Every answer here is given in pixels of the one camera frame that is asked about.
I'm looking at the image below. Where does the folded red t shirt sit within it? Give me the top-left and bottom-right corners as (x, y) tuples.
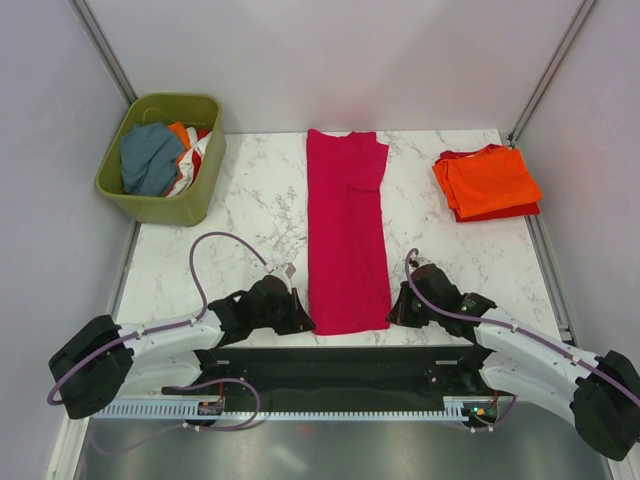
(438, 143), (543, 223)

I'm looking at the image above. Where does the left aluminium frame post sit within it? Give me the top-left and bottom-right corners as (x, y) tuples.
(69, 0), (138, 105)

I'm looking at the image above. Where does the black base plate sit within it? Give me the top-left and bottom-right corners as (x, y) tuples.
(191, 346), (508, 413)

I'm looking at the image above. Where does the grey blue t shirt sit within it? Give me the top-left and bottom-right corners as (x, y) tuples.
(120, 122), (186, 197)

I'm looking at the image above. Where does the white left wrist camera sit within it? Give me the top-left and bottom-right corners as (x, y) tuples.
(264, 262), (297, 290)

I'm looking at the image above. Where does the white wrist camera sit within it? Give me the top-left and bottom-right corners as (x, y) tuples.
(409, 255), (432, 269)
(264, 262), (297, 290)

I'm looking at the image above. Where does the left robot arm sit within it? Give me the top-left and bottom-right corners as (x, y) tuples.
(47, 275), (315, 419)

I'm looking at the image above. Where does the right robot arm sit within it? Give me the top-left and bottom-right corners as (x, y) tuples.
(388, 259), (639, 461)

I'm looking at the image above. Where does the olive green plastic bin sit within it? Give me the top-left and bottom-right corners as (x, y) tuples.
(95, 93), (226, 226)

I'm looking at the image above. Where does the folded orange t shirt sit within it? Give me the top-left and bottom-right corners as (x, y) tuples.
(431, 147), (544, 220)

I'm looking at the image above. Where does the right aluminium frame post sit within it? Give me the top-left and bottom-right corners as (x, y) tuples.
(502, 0), (600, 147)

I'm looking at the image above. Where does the magenta t shirt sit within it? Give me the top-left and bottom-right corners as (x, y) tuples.
(306, 129), (391, 336)

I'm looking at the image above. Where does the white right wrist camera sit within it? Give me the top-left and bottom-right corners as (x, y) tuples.
(409, 255), (432, 269)

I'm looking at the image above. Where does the aluminium frame post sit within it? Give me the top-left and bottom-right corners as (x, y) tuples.
(69, 0), (138, 105)
(502, 0), (600, 147)

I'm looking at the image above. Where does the white slotted cable duct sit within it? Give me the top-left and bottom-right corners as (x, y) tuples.
(92, 397), (470, 422)

